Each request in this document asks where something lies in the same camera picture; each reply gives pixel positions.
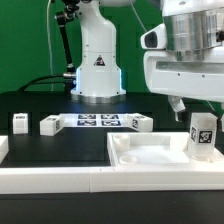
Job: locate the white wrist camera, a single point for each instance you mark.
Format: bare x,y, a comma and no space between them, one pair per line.
155,38

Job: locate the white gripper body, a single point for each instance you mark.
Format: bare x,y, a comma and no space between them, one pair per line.
197,80

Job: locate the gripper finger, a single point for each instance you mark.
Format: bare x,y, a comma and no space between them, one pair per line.
178,107
220,116

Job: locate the white square table top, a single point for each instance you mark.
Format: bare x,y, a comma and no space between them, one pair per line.
154,148

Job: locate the white U-shaped obstacle fence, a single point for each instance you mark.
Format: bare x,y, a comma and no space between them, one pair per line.
112,178

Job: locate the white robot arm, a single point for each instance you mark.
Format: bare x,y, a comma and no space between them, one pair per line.
184,56

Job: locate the white base tag plate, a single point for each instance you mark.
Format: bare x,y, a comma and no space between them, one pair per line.
94,120

